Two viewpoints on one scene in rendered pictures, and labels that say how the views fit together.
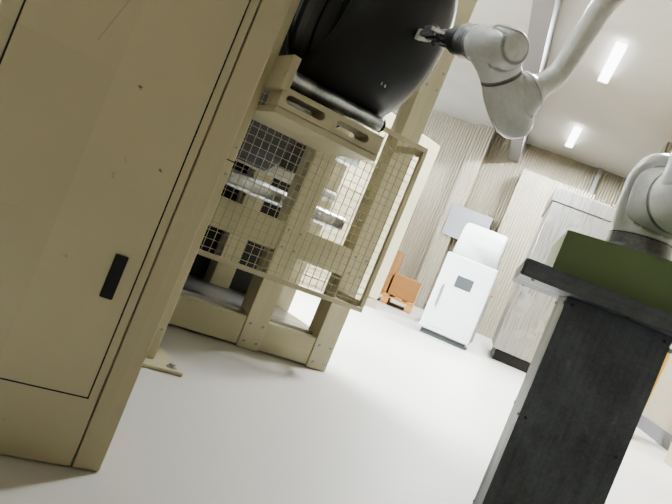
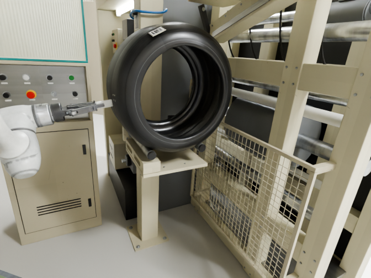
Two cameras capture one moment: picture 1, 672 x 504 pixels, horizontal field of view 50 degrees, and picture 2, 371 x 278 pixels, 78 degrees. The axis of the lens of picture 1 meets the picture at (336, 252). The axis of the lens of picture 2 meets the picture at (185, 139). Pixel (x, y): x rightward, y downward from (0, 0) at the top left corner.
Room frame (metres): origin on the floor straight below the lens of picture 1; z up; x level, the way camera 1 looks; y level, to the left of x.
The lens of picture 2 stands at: (2.38, -0.96, 1.37)
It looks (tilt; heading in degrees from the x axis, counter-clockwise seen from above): 21 degrees down; 92
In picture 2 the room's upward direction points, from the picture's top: 4 degrees clockwise
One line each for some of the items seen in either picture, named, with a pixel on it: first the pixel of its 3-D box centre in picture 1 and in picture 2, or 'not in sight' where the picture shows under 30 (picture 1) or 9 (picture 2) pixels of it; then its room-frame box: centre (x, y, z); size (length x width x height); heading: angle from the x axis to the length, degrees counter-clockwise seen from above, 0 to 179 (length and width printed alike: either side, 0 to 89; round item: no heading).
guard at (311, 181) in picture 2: (300, 189); (231, 186); (2.63, 0.21, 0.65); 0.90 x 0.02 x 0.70; 120
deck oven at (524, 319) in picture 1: (567, 293); not in sight; (8.58, -2.74, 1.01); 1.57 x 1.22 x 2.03; 168
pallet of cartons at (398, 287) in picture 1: (394, 277); not in sight; (10.79, -0.96, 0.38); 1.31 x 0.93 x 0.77; 168
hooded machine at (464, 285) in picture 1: (465, 284); not in sight; (7.84, -1.44, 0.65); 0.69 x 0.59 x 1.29; 169
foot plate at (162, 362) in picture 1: (128, 346); (147, 233); (2.09, 0.45, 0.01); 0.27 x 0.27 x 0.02; 30
